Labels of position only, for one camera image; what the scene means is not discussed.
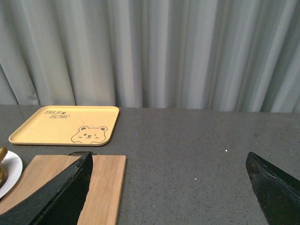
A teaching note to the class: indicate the bread slice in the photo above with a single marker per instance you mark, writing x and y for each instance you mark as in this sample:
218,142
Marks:
3,173

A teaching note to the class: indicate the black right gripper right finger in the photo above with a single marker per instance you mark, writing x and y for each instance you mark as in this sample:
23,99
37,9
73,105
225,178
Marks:
277,192

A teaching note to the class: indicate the metal cutting board handle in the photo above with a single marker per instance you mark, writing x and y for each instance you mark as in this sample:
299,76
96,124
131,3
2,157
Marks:
80,153

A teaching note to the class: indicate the grey curtain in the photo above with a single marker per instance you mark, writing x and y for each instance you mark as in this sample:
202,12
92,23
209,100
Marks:
223,55

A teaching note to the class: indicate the yellow bear tray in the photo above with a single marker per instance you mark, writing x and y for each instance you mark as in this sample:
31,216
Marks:
67,125

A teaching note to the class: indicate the white round plate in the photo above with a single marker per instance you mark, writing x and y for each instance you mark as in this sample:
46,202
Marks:
13,165

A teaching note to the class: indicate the wooden cutting board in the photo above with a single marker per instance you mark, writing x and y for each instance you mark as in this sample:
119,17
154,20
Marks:
103,199

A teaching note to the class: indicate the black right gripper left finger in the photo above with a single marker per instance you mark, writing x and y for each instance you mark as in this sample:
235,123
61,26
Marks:
58,202

